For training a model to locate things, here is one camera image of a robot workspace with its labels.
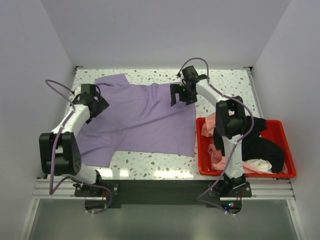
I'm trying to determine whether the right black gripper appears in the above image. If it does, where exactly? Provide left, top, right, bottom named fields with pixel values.
left=170, top=83, right=198, bottom=106

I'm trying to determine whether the purple t shirt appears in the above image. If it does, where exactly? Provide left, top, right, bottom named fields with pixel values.
left=76, top=74, right=196, bottom=167

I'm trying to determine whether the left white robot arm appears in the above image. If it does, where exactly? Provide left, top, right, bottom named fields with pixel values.
left=39, top=83, right=109, bottom=196

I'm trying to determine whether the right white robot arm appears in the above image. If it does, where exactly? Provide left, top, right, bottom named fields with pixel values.
left=170, top=65, right=246, bottom=197

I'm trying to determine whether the pink t shirt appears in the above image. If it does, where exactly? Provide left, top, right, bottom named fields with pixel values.
left=201, top=113, right=263, bottom=174

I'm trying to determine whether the black t shirt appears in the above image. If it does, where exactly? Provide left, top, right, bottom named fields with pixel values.
left=213, top=117, right=285, bottom=174

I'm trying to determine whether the red plastic bin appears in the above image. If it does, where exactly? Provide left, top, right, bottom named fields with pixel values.
left=196, top=117, right=297, bottom=179

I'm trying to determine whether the white t shirt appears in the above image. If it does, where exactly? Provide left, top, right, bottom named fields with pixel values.
left=246, top=159, right=272, bottom=174

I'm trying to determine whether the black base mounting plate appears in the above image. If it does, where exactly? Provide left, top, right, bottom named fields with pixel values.
left=73, top=180, right=252, bottom=210

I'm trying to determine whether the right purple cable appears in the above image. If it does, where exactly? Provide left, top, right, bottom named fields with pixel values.
left=177, top=57, right=256, bottom=208

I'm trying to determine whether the purple cable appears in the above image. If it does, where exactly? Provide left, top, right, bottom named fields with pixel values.
left=45, top=79, right=113, bottom=215
left=177, top=57, right=256, bottom=208

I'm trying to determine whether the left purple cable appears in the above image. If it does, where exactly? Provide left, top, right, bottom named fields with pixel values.
left=45, top=79, right=113, bottom=215

